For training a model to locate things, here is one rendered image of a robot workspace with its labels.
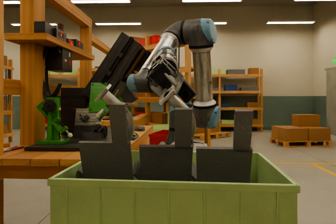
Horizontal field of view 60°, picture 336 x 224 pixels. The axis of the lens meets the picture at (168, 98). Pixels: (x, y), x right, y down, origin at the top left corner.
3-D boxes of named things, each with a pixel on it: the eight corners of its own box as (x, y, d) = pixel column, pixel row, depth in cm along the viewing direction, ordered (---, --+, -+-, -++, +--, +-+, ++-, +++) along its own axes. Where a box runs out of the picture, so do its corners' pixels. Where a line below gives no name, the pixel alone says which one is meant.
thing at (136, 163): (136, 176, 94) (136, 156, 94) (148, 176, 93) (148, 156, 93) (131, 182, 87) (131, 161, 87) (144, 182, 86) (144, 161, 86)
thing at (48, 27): (56, 37, 190) (56, 27, 190) (45, 32, 175) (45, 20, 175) (45, 37, 191) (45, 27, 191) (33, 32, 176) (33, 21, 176)
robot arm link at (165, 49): (178, 63, 113) (174, 42, 109) (179, 73, 103) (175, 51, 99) (158, 67, 114) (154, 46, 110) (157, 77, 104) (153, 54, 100)
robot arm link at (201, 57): (195, 123, 158) (188, 19, 144) (222, 124, 151) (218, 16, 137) (187, 131, 147) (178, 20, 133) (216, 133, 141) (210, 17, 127)
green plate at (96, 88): (108, 114, 204) (110, 86, 210) (105, 112, 196) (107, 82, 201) (92, 114, 205) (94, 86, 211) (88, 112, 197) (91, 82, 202)
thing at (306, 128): (312, 141, 782) (312, 114, 783) (332, 146, 703) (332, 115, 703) (269, 142, 769) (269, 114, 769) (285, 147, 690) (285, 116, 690)
